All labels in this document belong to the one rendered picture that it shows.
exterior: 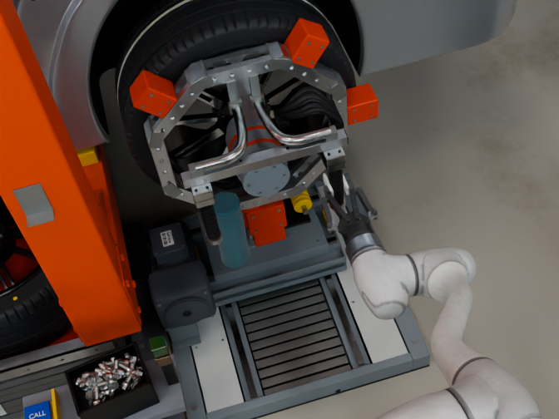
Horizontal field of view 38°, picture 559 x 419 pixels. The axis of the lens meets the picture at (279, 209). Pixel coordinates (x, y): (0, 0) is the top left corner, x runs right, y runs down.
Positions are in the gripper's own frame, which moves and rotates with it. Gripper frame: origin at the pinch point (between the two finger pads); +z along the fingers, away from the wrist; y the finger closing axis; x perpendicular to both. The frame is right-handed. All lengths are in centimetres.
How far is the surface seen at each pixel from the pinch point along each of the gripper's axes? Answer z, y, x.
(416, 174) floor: 62, 50, -83
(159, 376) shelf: -18, -59, -38
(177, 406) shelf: -28, -55, -38
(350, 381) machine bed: -17, -4, -77
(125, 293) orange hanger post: -7, -60, -12
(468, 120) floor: 82, 81, -83
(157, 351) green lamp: -23, -56, -18
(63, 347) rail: 4, -85, -44
